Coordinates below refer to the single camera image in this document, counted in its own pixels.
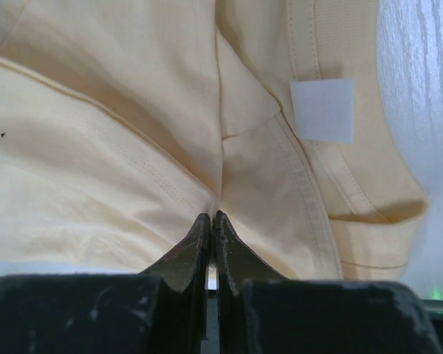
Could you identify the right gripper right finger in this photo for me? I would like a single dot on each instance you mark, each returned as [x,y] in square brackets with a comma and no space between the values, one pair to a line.
[261,311]

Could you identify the yellow t shirt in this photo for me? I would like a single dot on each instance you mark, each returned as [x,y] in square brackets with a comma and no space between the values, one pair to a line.
[121,121]

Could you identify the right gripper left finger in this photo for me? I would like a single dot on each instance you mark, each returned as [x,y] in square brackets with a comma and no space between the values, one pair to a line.
[160,310]

